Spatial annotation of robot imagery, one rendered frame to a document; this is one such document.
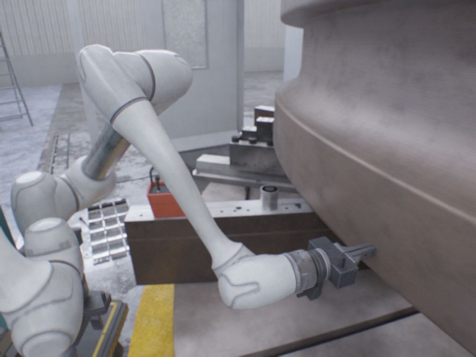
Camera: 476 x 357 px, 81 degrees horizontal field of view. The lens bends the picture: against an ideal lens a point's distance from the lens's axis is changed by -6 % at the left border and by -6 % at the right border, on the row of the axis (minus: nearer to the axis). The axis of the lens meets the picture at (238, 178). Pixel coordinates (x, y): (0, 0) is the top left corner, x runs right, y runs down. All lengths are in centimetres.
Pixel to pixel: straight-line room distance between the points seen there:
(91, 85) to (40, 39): 1368
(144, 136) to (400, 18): 71
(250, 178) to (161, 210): 126
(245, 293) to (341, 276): 22
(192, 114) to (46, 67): 1063
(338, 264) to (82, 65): 71
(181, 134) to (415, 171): 377
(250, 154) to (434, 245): 176
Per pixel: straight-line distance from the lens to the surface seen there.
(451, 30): 83
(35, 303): 58
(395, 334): 149
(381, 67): 98
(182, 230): 136
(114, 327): 145
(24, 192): 114
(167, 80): 79
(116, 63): 73
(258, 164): 230
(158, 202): 130
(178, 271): 151
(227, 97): 446
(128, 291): 205
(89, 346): 142
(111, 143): 100
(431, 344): 152
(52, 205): 116
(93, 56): 74
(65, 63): 1431
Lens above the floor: 139
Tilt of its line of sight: 25 degrees down
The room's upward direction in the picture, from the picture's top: straight up
